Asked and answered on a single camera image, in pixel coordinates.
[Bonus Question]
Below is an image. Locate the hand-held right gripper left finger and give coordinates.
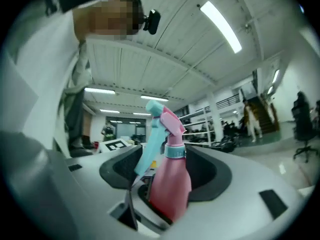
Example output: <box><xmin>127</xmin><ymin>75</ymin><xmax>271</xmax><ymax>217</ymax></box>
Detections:
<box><xmin>99</xmin><ymin>144</ymin><xmax>144</xmax><ymax>190</ymax></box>

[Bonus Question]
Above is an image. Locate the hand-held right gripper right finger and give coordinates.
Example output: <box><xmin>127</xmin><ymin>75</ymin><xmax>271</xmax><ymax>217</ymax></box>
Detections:
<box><xmin>185</xmin><ymin>145</ymin><xmax>234</xmax><ymax>202</ymax></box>

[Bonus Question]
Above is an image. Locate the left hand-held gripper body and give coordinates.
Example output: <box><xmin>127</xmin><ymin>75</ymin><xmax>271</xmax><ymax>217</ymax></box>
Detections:
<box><xmin>99</xmin><ymin>138</ymin><xmax>126</xmax><ymax>155</ymax></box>

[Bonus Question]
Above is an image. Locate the pink spray bottle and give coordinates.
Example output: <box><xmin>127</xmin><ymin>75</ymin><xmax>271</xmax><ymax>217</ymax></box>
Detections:
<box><xmin>148</xmin><ymin>155</ymin><xmax>193</xmax><ymax>224</ymax></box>

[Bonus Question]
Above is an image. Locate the pink and blue spray head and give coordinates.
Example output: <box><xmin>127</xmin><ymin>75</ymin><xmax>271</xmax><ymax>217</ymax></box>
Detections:
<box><xmin>133</xmin><ymin>99</ymin><xmax>187</xmax><ymax>177</ymax></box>

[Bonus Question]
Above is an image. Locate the person's head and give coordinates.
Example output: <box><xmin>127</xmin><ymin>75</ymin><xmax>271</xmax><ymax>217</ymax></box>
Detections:
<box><xmin>72</xmin><ymin>0</ymin><xmax>146</xmax><ymax>43</ymax></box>

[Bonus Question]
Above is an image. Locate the long ceiling light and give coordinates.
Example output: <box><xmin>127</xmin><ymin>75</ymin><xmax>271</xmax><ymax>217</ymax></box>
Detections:
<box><xmin>140</xmin><ymin>94</ymin><xmax>170</xmax><ymax>103</ymax></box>
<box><xmin>84</xmin><ymin>87</ymin><xmax>117</xmax><ymax>96</ymax></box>
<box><xmin>199</xmin><ymin>0</ymin><xmax>243</xmax><ymax>55</ymax></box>
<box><xmin>99</xmin><ymin>108</ymin><xmax>121</xmax><ymax>115</ymax></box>
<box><xmin>271</xmin><ymin>69</ymin><xmax>281</xmax><ymax>85</ymax></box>

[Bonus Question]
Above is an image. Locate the white storage shelf rack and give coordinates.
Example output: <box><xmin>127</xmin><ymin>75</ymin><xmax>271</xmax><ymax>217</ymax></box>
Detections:
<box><xmin>178</xmin><ymin>106</ymin><xmax>216</xmax><ymax>146</ymax></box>

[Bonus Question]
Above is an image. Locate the white support column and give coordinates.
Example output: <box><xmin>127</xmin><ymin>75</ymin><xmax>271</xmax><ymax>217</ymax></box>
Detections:
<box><xmin>206</xmin><ymin>90</ymin><xmax>225</xmax><ymax>142</ymax></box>

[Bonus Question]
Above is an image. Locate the wooden staircase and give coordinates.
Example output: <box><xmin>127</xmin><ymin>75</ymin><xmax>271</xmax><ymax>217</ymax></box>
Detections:
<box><xmin>249</xmin><ymin>93</ymin><xmax>281</xmax><ymax>135</ymax></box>

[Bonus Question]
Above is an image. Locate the person's white shirt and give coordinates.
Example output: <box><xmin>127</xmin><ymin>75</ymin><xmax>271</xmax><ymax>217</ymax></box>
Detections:
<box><xmin>4</xmin><ymin>0</ymin><xmax>93</xmax><ymax>160</ymax></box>

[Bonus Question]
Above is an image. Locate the black office chair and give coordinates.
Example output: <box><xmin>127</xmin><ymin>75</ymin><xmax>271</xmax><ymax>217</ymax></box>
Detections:
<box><xmin>291</xmin><ymin>91</ymin><xmax>320</xmax><ymax>163</ymax></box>

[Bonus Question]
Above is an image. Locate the black head-worn camera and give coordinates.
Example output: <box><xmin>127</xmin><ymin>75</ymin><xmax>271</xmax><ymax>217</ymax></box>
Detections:
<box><xmin>141</xmin><ymin>8</ymin><xmax>162</xmax><ymax>36</ymax></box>

